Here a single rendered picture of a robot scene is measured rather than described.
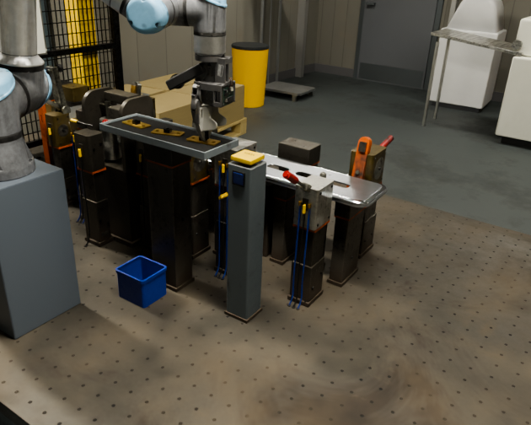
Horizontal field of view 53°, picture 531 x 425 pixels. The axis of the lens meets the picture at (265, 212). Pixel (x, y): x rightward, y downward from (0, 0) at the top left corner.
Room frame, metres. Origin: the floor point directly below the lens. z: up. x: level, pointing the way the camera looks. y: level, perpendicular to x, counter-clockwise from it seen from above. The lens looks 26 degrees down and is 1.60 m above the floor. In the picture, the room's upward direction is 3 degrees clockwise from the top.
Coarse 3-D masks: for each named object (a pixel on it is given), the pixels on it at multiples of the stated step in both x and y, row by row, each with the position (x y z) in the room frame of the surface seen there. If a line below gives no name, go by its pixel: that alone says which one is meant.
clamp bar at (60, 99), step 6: (48, 66) 1.88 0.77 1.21; (60, 66) 1.90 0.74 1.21; (48, 72) 1.86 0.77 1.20; (54, 72) 1.87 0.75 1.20; (60, 72) 1.91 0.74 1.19; (54, 78) 1.87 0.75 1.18; (54, 84) 1.88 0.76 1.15; (60, 84) 1.88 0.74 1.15; (54, 90) 1.88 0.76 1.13; (60, 90) 1.88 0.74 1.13; (54, 96) 1.89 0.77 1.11; (60, 96) 1.88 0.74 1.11; (60, 102) 1.88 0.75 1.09; (66, 102) 1.90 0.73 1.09
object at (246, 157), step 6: (246, 150) 1.25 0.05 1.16; (234, 156) 1.21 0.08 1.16; (240, 156) 1.21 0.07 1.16; (246, 156) 1.21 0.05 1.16; (252, 156) 1.21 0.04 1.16; (258, 156) 1.21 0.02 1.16; (264, 156) 1.23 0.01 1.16; (240, 162) 1.20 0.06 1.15; (246, 162) 1.19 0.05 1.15; (252, 162) 1.19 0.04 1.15
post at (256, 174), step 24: (240, 168) 1.19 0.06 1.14; (264, 168) 1.22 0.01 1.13; (240, 192) 1.19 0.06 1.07; (264, 192) 1.22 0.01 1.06; (240, 216) 1.19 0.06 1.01; (264, 216) 1.23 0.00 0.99; (240, 240) 1.19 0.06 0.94; (240, 264) 1.19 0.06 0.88; (240, 288) 1.19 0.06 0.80; (240, 312) 1.18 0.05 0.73
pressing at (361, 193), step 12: (72, 108) 2.13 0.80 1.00; (288, 168) 1.57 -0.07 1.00; (300, 168) 1.57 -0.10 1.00; (312, 168) 1.57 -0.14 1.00; (276, 180) 1.46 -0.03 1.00; (300, 180) 1.46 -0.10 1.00; (336, 180) 1.48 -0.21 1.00; (348, 180) 1.48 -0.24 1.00; (360, 180) 1.49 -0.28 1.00; (336, 192) 1.39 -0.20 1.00; (348, 192) 1.39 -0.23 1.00; (360, 192) 1.40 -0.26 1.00; (372, 192) 1.40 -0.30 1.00; (384, 192) 1.42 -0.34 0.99; (348, 204) 1.33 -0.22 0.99; (360, 204) 1.32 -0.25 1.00
